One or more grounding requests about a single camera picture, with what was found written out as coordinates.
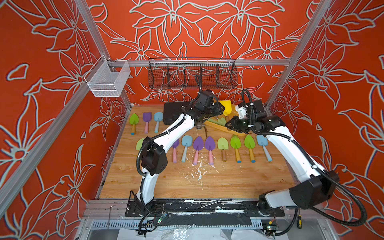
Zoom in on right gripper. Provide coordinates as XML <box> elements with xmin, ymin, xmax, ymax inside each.
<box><xmin>226</xmin><ymin>114</ymin><xmax>259</xmax><ymax>133</ymax></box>

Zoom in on yellow shovel wooden handle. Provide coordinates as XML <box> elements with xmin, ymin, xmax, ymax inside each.
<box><xmin>220</xmin><ymin>100</ymin><xmax>232</xmax><ymax>117</ymax></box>

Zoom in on light green shovel wooden handle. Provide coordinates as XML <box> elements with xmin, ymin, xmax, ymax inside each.
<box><xmin>217</xmin><ymin>137</ymin><xmax>229</xmax><ymax>162</ymax></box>

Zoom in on purple square shovel pink handle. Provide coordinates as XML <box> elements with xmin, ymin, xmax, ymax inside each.
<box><xmin>172</xmin><ymin>139</ymin><xmax>180</xmax><ymax>164</ymax></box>

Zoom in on green shovel yellow handle box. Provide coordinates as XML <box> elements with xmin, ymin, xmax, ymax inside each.
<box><xmin>129</xmin><ymin>113</ymin><xmax>140</xmax><ymax>135</ymax></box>

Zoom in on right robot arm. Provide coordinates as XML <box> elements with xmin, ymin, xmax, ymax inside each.
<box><xmin>226</xmin><ymin>101</ymin><xmax>368</xmax><ymax>227</ymax></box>

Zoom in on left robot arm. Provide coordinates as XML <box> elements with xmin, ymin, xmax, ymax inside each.
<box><xmin>136</xmin><ymin>102</ymin><xmax>225</xmax><ymax>208</ymax></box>

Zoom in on yellow plastic storage box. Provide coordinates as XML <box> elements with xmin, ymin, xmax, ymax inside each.
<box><xmin>205</xmin><ymin>104</ymin><xmax>246</xmax><ymax>137</ymax></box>

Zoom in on black plastic tool case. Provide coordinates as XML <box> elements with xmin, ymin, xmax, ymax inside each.
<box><xmin>163</xmin><ymin>102</ymin><xmax>189</xmax><ymax>126</ymax></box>

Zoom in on yellow black screwdriver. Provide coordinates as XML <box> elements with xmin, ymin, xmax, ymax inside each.
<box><xmin>297</xmin><ymin>215</ymin><xmax>302</xmax><ymax>230</ymax></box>

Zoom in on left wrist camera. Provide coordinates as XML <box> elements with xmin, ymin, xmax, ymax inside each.
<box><xmin>194</xmin><ymin>89</ymin><xmax>219</xmax><ymax>111</ymax></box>

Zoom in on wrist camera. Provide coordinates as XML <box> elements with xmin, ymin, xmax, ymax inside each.
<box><xmin>235</xmin><ymin>105</ymin><xmax>248</xmax><ymax>120</ymax></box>
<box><xmin>194</xmin><ymin>89</ymin><xmax>219</xmax><ymax>111</ymax></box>

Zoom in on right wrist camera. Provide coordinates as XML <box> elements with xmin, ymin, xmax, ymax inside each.
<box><xmin>235</xmin><ymin>105</ymin><xmax>248</xmax><ymax>120</ymax></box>

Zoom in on black wire wall basket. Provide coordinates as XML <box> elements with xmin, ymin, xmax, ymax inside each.
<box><xmin>148</xmin><ymin>57</ymin><xmax>238</xmax><ymax>90</ymax></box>

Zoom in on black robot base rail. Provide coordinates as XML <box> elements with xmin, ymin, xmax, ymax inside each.
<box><xmin>124</xmin><ymin>197</ymin><xmax>286</xmax><ymax>218</ymax></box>

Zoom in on clear plastic wall bin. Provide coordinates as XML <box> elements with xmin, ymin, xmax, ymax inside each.
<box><xmin>85</xmin><ymin>56</ymin><xmax>131</xmax><ymax>98</ymax></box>

